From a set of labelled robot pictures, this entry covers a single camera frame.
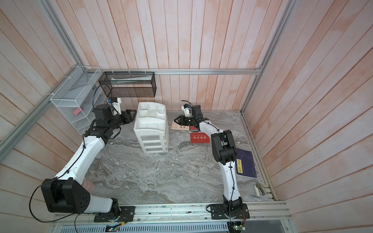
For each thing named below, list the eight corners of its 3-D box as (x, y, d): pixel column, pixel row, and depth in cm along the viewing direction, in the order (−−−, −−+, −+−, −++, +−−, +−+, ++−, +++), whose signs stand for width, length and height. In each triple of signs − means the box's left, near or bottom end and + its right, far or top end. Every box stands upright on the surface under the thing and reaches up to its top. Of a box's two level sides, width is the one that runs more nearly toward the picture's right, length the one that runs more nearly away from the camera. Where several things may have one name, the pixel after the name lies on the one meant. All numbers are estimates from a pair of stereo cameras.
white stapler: (256, 196, 81) (258, 195, 79) (253, 184, 85) (255, 183, 83) (263, 196, 81) (265, 195, 79) (259, 184, 85) (261, 183, 83)
